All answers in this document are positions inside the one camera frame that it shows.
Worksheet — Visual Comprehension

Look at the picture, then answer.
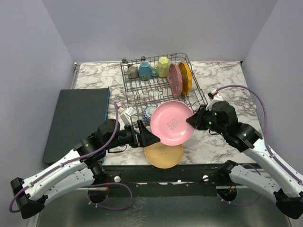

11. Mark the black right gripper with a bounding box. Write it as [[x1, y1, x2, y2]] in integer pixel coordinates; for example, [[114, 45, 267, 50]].
[[187, 104, 227, 136]]

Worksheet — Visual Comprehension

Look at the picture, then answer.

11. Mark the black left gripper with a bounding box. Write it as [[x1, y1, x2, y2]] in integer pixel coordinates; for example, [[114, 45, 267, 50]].
[[105, 120, 160, 150]]

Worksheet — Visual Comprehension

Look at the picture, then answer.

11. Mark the pale yellow bear plate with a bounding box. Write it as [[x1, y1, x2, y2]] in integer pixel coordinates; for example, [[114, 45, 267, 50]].
[[144, 142, 184, 169]]

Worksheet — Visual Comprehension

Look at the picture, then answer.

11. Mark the plain pink bear plate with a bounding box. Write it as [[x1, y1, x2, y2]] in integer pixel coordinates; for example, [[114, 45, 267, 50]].
[[150, 100, 194, 146]]

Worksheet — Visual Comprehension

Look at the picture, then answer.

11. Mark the orange blue patterned bowl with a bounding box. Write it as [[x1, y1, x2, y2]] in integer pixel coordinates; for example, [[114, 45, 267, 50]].
[[143, 105, 157, 121]]

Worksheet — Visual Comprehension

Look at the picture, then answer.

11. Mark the orange polka dot plate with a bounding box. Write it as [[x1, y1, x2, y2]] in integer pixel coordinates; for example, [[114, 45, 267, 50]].
[[178, 61, 193, 96]]

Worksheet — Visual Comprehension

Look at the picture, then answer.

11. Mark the grey wire dish rack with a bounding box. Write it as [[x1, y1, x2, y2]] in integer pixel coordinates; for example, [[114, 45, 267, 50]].
[[120, 52, 208, 127]]

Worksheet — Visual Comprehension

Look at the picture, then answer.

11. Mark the pale yellow mug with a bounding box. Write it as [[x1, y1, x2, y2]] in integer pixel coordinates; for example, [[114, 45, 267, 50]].
[[156, 57, 170, 78]]

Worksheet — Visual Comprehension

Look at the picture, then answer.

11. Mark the blue mug white inside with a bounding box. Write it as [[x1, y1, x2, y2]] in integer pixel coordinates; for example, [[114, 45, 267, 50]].
[[138, 61, 158, 81]]

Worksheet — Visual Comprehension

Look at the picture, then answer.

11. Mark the small grey cup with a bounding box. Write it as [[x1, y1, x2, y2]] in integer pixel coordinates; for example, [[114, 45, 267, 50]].
[[127, 66, 139, 79]]

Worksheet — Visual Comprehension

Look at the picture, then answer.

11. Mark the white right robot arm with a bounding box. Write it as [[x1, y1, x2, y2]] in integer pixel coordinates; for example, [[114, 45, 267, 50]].
[[186, 101, 303, 219]]

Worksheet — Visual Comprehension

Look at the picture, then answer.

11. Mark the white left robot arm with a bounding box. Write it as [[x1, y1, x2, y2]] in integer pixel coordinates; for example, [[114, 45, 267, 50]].
[[9, 119, 160, 219]]

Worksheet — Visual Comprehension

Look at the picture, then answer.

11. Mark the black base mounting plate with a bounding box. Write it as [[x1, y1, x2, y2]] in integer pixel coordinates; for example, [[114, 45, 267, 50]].
[[93, 164, 232, 197]]

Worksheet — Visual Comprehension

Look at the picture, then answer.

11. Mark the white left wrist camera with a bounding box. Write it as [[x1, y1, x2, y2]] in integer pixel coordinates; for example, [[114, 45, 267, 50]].
[[118, 106, 135, 126]]

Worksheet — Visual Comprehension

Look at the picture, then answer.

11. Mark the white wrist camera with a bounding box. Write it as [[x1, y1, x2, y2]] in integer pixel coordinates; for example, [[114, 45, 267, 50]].
[[118, 106, 135, 126], [208, 90, 223, 105]]

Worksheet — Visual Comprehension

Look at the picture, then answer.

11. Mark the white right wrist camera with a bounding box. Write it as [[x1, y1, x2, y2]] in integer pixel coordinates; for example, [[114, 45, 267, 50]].
[[208, 90, 223, 105]]

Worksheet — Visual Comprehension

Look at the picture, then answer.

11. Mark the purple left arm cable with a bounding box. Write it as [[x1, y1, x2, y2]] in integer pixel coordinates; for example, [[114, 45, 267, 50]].
[[9, 102, 133, 213]]

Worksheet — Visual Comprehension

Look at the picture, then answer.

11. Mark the aluminium rail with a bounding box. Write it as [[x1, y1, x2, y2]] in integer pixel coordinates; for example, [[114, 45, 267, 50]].
[[39, 166, 288, 190]]

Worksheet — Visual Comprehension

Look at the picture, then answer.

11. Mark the dark network switch box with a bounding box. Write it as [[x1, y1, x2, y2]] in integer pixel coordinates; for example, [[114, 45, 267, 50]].
[[42, 88, 110, 165]]

